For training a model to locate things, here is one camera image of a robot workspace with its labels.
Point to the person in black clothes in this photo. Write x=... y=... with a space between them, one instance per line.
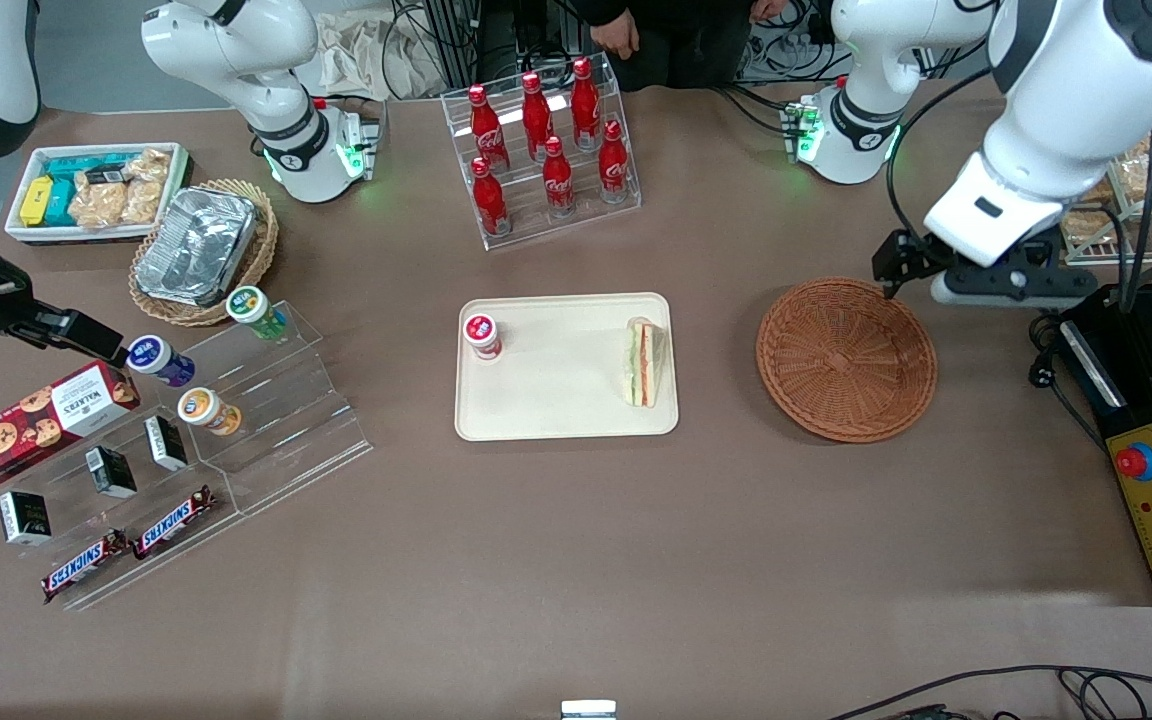
x=686 y=45

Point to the teal snack pack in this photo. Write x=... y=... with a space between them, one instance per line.
x=71 y=165
x=61 y=205

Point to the cream plastic tray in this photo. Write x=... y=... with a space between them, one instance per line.
x=556 y=390

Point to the clear acrylic bottle rack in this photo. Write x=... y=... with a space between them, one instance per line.
x=526 y=225

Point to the black appliance with yellow panel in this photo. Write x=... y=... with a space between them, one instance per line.
x=1136 y=360

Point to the orange lid snack cup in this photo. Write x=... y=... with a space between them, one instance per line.
x=198 y=405

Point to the aluminium foil tray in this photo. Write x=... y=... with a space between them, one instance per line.
x=196 y=245

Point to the triangle sandwich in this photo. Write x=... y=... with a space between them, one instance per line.
x=644 y=365

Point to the red cola bottle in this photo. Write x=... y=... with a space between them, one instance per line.
x=489 y=200
x=486 y=125
x=558 y=180
x=585 y=100
x=536 y=115
x=614 y=165

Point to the white plastic bin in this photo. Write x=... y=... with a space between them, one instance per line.
x=66 y=236

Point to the small black box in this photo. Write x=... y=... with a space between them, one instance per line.
x=24 y=518
x=111 y=472
x=166 y=443

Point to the green lid snack cup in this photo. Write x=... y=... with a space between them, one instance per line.
x=248 y=302

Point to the person's right hand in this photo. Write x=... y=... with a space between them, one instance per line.
x=616 y=38

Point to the red emergency stop button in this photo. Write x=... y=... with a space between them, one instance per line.
x=1134 y=462

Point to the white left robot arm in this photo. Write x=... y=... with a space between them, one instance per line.
x=1066 y=90

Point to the blue lid snack cup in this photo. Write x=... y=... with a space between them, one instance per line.
x=148 y=353

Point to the red Walkers cookie box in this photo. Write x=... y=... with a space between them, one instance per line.
x=36 y=420

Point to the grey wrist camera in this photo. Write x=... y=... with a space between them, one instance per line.
x=1016 y=285

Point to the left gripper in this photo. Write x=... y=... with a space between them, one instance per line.
x=904 y=256

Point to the white grey device block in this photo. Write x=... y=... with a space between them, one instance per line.
x=588 y=711

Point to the round brown wicker basket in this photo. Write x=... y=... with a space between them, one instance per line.
x=846 y=370

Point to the clear acrylic stepped stand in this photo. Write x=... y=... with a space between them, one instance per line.
x=286 y=400

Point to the beige cloth bag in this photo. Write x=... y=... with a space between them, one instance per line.
x=366 y=60

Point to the person's left hand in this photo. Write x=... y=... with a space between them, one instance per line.
x=768 y=9

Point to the oval light wicker basket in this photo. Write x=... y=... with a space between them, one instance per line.
x=176 y=310

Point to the yellow snack pack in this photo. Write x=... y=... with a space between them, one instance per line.
x=36 y=200

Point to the Snickers bar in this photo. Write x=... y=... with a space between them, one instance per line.
x=173 y=522
x=86 y=565

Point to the red lid snack cup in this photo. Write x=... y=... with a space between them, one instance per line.
x=479 y=328

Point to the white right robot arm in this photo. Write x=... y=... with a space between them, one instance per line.
x=276 y=110

